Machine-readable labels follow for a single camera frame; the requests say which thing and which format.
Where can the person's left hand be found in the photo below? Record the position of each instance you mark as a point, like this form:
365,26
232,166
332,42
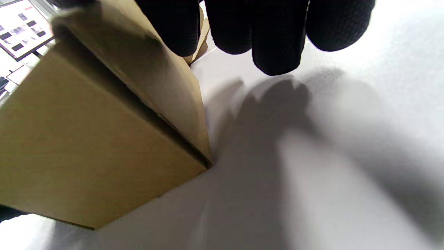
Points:
7,212

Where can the person's right hand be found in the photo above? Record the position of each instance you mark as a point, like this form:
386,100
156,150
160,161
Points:
277,34

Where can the brown cardboard small mailer box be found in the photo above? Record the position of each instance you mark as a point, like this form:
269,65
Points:
86,146

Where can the white screen with dark frame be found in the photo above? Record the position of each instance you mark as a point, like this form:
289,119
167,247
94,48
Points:
20,31

